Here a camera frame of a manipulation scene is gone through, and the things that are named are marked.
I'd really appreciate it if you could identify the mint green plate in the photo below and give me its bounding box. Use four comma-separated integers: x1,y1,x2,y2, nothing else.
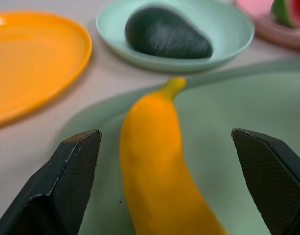
95,0,255,74

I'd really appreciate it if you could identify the watermelon slice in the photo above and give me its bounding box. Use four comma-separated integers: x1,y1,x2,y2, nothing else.
270,0,300,29

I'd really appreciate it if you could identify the dark green avocado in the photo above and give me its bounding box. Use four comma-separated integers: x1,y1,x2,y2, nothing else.
124,6,214,60

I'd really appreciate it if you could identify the yellow banana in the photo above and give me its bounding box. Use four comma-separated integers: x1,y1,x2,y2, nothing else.
119,76,229,235

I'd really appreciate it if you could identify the pink plate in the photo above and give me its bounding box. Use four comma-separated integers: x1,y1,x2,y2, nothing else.
234,0,300,51

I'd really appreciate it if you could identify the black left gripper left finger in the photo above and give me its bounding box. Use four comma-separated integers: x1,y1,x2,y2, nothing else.
0,129,102,235

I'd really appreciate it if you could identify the yellow plate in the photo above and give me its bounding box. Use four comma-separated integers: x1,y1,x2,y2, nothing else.
0,11,93,130

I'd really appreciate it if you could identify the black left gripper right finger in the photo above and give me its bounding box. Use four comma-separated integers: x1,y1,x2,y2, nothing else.
231,127,300,235

